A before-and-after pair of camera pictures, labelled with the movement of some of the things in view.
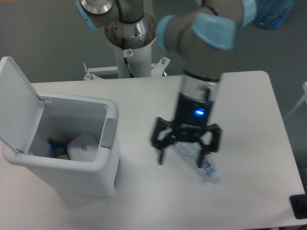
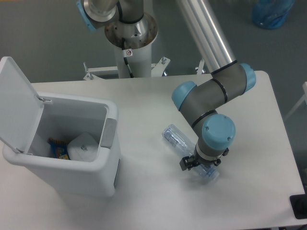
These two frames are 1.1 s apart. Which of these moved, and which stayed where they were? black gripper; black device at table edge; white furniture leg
Moved: black gripper
Stayed: black device at table edge; white furniture leg
